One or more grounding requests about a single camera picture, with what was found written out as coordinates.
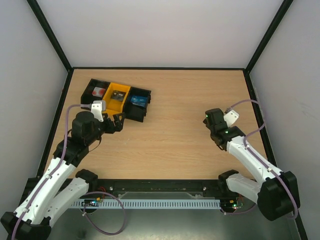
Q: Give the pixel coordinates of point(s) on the white slotted cable duct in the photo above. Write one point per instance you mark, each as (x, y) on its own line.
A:
(202, 204)

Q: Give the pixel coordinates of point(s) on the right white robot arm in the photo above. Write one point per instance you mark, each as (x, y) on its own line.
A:
(233, 140)

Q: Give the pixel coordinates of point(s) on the black card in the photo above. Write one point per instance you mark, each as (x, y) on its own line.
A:
(118, 95)

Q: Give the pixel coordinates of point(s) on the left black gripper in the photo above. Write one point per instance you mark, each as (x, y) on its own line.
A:
(118, 126)

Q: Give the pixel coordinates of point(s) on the yellow bin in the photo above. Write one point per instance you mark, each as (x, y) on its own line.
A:
(113, 106)

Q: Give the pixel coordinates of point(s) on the black bin left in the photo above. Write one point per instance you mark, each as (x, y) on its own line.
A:
(87, 97)

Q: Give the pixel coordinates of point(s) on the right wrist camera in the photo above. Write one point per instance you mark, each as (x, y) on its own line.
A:
(230, 116)

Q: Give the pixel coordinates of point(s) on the black rail base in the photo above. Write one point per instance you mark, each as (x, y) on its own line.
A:
(160, 186)

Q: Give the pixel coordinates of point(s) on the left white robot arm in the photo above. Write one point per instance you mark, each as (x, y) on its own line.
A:
(35, 217)

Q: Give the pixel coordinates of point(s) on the black enclosure frame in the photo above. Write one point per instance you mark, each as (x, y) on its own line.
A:
(37, 11)

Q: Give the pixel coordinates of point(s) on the red white card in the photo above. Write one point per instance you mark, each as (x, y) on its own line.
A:
(98, 92)

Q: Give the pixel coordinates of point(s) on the black bin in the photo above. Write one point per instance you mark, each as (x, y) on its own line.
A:
(87, 97)
(133, 112)

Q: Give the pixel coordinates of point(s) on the blue card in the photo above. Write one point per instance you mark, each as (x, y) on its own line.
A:
(140, 101)

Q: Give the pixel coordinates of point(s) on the black bin right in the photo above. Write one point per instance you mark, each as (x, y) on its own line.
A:
(133, 112)

